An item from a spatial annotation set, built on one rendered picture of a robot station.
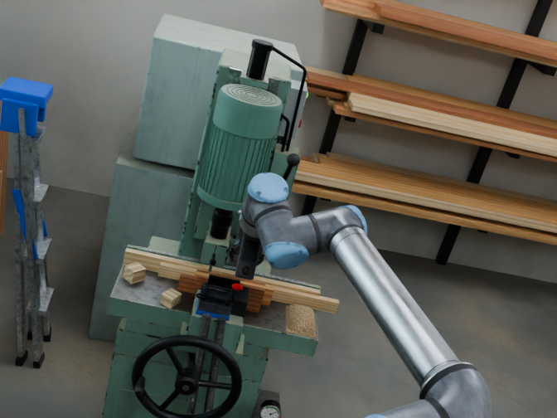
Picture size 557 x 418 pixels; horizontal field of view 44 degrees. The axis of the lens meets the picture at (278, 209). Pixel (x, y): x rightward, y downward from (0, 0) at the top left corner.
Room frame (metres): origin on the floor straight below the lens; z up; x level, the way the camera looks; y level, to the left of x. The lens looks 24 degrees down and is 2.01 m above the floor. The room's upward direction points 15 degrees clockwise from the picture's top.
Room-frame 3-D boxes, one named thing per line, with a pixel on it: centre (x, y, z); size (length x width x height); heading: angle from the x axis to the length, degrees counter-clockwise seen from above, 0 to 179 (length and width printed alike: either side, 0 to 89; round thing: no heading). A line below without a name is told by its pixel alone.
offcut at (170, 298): (1.64, 0.22, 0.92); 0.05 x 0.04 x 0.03; 158
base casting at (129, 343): (1.90, 0.16, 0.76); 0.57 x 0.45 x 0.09; 6
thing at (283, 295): (1.79, 0.02, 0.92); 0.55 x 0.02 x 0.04; 96
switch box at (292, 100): (2.11, 0.04, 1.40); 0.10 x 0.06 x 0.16; 6
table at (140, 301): (1.68, 0.09, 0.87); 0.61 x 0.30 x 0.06; 96
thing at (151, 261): (1.81, 0.11, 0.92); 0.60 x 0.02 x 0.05; 96
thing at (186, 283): (1.73, 0.11, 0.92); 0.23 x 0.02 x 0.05; 96
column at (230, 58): (2.07, 0.18, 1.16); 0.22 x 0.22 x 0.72; 6
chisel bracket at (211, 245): (1.80, 0.15, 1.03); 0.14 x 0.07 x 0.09; 6
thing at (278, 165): (2.01, 0.02, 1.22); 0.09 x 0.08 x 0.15; 6
